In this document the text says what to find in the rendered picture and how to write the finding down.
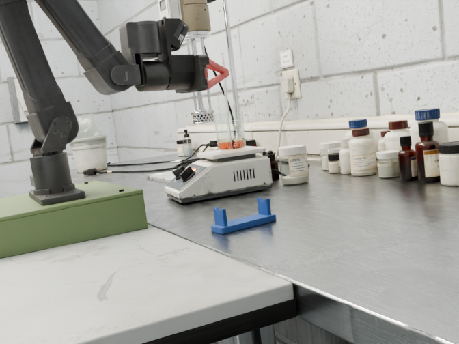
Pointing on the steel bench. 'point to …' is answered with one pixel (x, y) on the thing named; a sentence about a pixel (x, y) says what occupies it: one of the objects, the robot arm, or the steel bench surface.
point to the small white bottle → (345, 157)
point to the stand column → (230, 55)
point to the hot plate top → (230, 153)
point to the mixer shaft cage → (201, 116)
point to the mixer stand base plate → (162, 177)
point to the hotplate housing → (225, 178)
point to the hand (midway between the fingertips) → (224, 73)
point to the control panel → (186, 181)
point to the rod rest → (221, 226)
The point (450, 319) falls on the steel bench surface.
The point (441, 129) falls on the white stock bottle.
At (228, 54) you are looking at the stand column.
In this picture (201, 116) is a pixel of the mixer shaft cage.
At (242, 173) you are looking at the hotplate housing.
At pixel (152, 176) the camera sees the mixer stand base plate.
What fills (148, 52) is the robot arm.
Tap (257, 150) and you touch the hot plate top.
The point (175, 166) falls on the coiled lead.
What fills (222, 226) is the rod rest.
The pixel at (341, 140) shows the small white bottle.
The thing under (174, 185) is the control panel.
